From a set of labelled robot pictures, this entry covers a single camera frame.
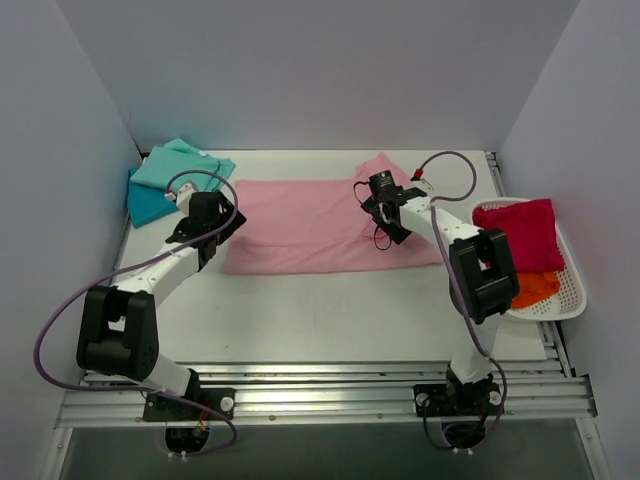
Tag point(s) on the aluminium rail frame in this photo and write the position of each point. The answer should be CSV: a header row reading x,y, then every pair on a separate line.
x,y
341,349

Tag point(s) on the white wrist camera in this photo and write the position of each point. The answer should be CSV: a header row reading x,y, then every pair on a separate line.
x,y
182,196
419,181

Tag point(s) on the mint green folded t-shirt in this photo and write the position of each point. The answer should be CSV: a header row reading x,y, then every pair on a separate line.
x,y
176,162

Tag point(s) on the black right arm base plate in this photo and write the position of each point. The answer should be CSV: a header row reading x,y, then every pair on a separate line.
x,y
449,400

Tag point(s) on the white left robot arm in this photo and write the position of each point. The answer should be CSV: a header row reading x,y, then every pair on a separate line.
x,y
119,328

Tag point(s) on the magenta t-shirt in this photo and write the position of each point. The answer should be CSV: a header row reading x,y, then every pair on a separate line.
x,y
530,228

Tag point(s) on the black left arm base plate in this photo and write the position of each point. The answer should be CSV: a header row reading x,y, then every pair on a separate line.
x,y
221,400

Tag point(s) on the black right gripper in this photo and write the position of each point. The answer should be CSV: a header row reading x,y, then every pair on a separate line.
x,y
382,220

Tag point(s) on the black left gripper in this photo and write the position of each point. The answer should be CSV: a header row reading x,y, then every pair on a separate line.
x,y
220,220

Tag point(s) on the orange t-shirt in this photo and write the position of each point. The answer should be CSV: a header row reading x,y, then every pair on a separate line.
x,y
534,288

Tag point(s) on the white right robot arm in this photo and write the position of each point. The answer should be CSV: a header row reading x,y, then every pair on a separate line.
x,y
482,277

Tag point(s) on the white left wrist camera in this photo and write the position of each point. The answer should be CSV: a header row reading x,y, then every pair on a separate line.
x,y
182,196

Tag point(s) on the pink t-shirt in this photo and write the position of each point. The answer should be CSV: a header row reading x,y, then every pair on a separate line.
x,y
317,226

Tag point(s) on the teal blue folded t-shirt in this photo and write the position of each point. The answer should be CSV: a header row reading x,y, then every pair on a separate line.
x,y
146,204

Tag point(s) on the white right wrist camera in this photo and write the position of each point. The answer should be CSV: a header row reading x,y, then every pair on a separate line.
x,y
419,181

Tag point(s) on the white plastic basket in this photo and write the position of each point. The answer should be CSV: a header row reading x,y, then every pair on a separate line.
x,y
571,299

